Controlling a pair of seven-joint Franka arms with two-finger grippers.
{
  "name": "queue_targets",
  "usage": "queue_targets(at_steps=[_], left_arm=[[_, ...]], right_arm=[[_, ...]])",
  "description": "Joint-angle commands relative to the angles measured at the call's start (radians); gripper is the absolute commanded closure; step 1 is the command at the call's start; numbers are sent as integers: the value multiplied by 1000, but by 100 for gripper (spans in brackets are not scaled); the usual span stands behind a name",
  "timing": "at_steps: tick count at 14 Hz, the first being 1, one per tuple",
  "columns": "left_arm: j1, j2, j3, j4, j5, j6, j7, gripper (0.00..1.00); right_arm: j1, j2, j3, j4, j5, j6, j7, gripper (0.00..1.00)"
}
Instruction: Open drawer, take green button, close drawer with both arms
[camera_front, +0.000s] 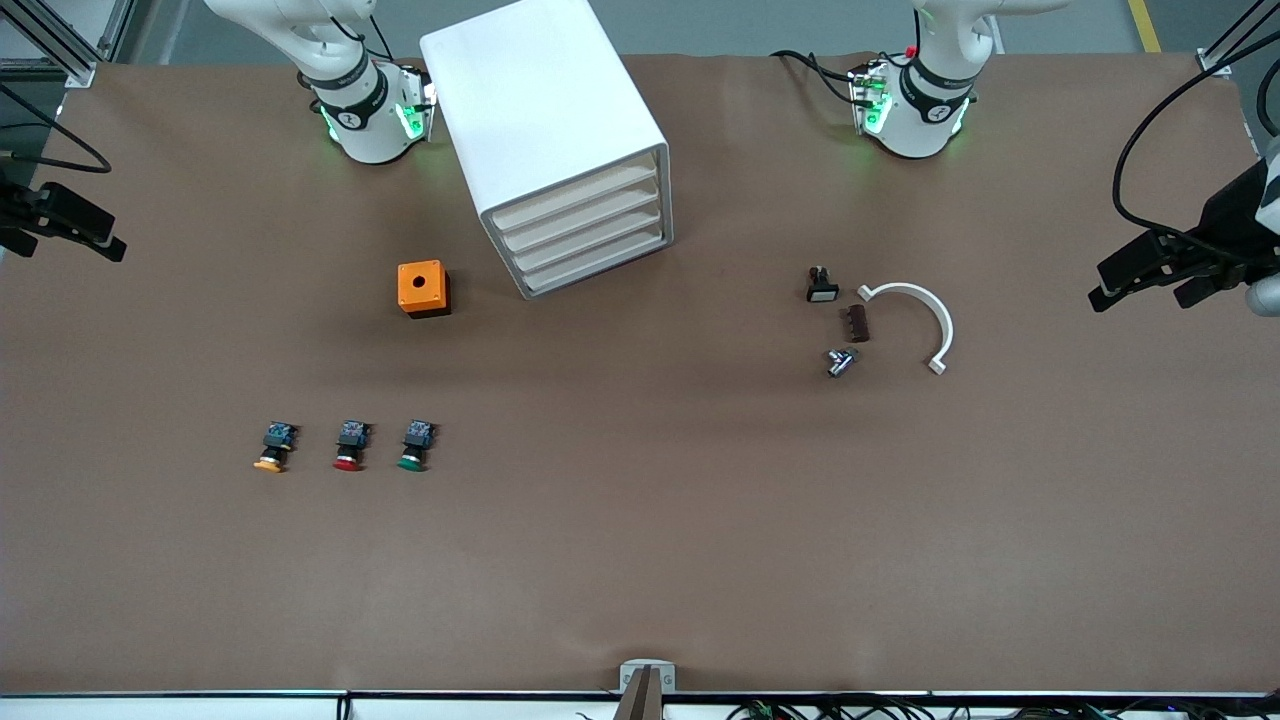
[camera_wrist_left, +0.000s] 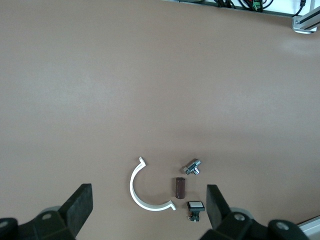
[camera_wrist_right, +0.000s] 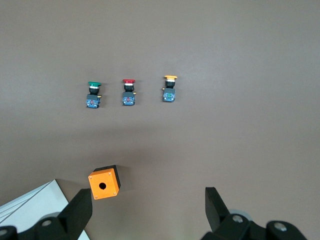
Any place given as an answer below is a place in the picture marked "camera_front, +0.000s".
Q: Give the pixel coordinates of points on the aluminium frame post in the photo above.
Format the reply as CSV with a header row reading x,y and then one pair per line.
x,y
1213,65
80,75

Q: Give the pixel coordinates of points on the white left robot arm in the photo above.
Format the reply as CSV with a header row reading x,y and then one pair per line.
x,y
925,110

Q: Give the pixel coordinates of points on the black white-faced switch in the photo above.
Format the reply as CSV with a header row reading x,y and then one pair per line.
x,y
822,290

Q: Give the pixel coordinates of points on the yellow push button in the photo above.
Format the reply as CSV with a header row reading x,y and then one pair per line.
x,y
279,437

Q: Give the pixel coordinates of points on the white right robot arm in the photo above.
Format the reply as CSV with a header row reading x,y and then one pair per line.
x,y
365,130

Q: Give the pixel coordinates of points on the white drawer cabinet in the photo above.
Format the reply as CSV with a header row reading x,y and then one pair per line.
x,y
540,100

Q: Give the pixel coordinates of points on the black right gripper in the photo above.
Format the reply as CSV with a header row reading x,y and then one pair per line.
x,y
18,212

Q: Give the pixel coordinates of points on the green push button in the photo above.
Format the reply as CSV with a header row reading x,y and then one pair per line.
x,y
417,437

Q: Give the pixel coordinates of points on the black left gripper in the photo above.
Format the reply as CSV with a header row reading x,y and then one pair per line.
x,y
1226,218

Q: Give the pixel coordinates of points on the orange button box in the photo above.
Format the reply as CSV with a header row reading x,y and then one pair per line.
x,y
420,285

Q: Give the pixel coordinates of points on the white curved bracket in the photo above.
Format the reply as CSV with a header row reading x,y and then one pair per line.
x,y
940,320

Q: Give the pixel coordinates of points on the silver key switch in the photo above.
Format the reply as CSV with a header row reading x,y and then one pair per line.
x,y
840,362

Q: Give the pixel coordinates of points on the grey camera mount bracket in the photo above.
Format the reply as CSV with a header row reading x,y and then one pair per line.
x,y
647,690

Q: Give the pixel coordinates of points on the small brown block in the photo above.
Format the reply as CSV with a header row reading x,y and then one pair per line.
x,y
856,324

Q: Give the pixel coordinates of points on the red push button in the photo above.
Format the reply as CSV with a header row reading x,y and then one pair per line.
x,y
351,437

